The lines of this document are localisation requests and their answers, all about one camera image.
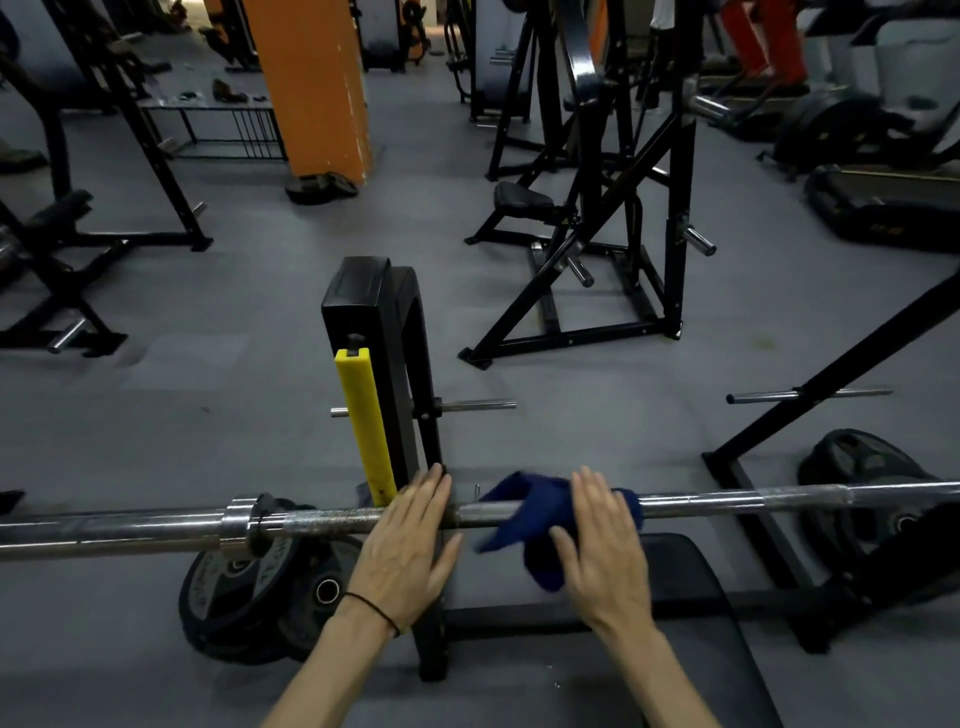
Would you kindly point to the person's left hand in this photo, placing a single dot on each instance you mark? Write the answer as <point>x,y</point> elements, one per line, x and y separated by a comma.
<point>401,555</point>

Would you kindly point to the black incline bench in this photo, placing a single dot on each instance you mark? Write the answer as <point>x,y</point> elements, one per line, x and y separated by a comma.
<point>60,206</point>

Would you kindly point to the person's right hand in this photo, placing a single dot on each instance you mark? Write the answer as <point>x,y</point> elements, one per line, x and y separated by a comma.
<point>607,562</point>

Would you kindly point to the small black weight plate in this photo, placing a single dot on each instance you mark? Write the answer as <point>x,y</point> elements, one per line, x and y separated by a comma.
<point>307,190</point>
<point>341,185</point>

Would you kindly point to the steel barbell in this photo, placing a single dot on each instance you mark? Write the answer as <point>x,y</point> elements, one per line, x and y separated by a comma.
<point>712,501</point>

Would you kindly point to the black elliptical trainer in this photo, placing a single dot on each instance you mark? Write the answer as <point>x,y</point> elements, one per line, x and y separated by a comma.
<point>825,131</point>

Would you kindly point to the yellow bar hook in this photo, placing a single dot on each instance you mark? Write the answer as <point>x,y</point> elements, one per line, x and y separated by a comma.
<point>364,420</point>

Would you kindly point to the black bench press rack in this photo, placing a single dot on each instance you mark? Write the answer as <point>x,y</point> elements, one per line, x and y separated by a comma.
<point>360,300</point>

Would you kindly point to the large black weight plate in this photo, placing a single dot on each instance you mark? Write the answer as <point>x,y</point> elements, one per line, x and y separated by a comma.
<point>855,525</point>

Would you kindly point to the black and red lever machine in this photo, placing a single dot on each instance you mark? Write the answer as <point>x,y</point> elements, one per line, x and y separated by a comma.
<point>521,196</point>

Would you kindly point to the black plate tree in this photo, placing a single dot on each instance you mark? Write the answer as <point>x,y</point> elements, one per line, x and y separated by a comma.
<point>415,19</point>

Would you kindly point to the wide orange pillar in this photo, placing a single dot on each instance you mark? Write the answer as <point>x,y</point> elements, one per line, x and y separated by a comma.
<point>307,82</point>

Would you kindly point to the black rack base frame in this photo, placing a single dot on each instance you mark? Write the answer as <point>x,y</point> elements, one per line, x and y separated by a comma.
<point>9,501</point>

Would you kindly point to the black weight plate white lettering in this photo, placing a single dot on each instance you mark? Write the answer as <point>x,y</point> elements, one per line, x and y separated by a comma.
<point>217,600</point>

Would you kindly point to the black squat rack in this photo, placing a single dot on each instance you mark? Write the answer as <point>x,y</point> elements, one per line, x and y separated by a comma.
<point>159,157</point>

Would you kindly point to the blue cleaning cloth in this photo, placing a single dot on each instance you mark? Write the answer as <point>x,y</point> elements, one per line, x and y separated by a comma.
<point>536,510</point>

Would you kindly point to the black plate-loaded machine frame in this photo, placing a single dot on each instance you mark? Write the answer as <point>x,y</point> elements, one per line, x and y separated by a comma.
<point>502,131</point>

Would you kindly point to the black grip-hole weight plate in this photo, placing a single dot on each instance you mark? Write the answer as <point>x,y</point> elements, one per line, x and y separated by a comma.
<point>322,600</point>

